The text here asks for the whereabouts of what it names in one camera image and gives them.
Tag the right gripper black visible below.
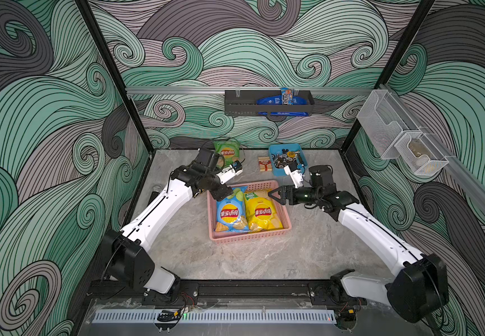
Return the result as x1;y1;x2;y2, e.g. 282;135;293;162
271;183;323;205

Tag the yellow chips bag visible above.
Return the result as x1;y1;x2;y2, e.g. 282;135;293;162
244;189;284;232

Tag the pink plastic basket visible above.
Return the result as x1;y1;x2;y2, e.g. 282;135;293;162
206;180;292;244

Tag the green chips bag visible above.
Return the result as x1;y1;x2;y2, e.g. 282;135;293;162
213;139;242;168

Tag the blue chips bag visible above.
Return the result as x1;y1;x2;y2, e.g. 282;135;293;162
215;186;250;233

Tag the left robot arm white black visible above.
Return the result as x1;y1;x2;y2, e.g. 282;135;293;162
100;149;242;296

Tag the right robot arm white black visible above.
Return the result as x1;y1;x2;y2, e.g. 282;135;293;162
268;165;449;323

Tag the red playing card box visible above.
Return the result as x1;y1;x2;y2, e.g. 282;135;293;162
258;156;273;172

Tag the blue tray of chess pieces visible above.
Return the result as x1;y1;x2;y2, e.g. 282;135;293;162
268;144;308;176

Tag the black metal bar on table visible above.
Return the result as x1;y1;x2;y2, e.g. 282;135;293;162
148;191;160;204

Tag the blue packet on shelf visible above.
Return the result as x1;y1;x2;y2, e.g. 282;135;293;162
256;95;310;116

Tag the small snack packet on shelf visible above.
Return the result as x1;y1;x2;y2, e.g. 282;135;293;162
281;88;294;105

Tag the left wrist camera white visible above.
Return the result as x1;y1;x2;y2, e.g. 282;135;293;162
217;160;242;184

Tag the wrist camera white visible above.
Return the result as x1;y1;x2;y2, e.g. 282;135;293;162
217;160;242;184
284;162;304;188

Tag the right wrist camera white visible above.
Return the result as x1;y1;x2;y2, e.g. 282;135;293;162
284;162;304;188

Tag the black wall shelf basket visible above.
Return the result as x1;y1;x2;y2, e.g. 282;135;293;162
224;90;315;116

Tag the aluminium wall rail back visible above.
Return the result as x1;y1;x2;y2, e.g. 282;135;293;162
126;86;372;96

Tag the aluminium wall rail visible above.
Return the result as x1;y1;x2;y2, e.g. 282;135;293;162
126;86;372;96
379;84;485;216

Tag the large clear wall bin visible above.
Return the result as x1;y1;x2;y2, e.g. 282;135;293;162
357;90;406;160

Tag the white slotted cable duct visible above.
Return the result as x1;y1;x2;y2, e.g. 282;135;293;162
92;309;337;325

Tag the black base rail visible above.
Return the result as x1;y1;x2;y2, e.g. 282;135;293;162
86;279;420;300

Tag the small clear wall bin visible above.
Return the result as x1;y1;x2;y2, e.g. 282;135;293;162
394;131;449;177

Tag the aluminium wall rail right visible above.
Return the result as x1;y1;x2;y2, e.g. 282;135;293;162
379;84;485;216

